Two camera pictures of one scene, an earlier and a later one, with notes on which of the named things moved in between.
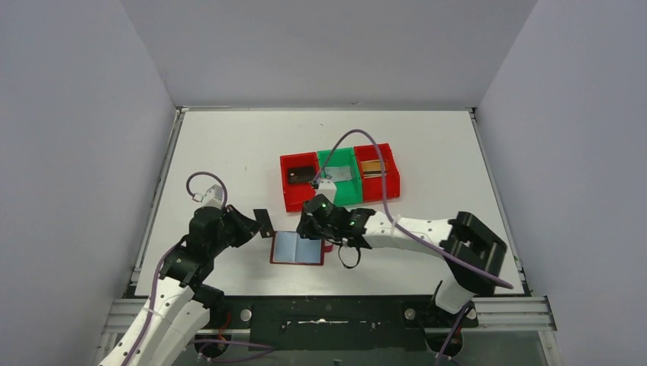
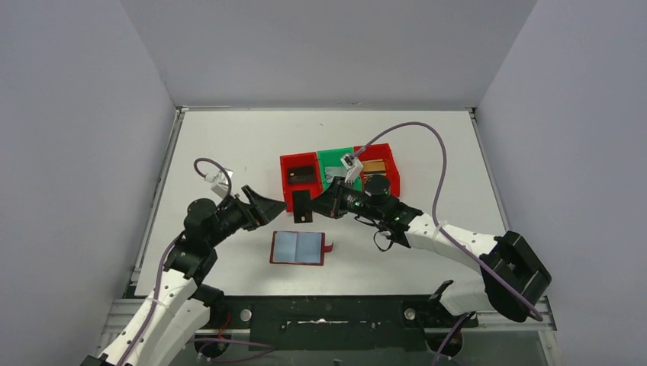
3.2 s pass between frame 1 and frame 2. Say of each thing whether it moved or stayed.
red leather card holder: stayed
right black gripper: moved
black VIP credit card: moved
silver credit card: stayed
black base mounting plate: stayed
